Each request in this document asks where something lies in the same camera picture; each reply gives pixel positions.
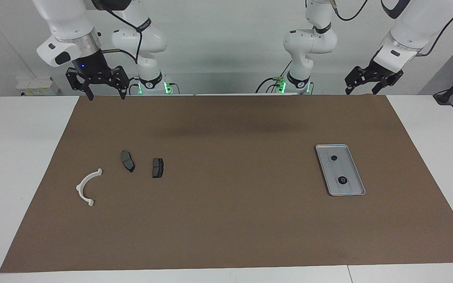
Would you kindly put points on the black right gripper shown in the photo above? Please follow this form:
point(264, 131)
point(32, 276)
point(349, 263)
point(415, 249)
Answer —
point(91, 67)

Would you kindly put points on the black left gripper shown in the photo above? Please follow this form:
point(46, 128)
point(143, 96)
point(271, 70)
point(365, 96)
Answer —
point(385, 72)

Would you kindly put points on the large black bearing gear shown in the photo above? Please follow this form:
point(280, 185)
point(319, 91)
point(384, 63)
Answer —
point(342, 180)

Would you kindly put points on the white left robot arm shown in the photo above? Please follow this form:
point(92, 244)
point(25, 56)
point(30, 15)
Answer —
point(415, 23)

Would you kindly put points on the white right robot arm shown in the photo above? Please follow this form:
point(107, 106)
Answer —
point(65, 19)

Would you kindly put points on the silver metal tray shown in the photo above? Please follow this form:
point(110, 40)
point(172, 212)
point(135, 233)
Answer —
point(346, 190)

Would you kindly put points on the white power strip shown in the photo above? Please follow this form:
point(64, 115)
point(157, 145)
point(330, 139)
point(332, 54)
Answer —
point(37, 86)

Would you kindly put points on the curved dark grey brake pad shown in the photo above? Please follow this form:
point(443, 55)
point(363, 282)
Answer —
point(127, 161)

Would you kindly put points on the rectangular dark grey brake pad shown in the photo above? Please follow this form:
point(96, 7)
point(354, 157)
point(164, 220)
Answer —
point(157, 168)

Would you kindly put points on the brown table mat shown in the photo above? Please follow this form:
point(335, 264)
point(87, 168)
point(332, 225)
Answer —
point(226, 220)

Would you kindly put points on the white curved plastic bracket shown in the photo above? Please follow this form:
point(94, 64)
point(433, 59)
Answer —
point(81, 184)

